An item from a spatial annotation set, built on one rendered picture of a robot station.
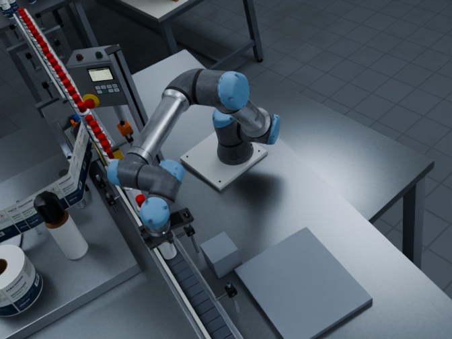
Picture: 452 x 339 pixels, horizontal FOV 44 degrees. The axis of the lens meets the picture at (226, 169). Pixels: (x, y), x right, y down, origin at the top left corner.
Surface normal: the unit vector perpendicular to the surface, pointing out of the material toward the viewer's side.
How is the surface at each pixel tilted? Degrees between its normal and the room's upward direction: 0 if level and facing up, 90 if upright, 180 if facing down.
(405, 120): 0
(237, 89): 86
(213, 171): 3
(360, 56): 0
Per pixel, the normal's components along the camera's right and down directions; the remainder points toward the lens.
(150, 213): 0.05, -0.33
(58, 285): -0.21, -0.70
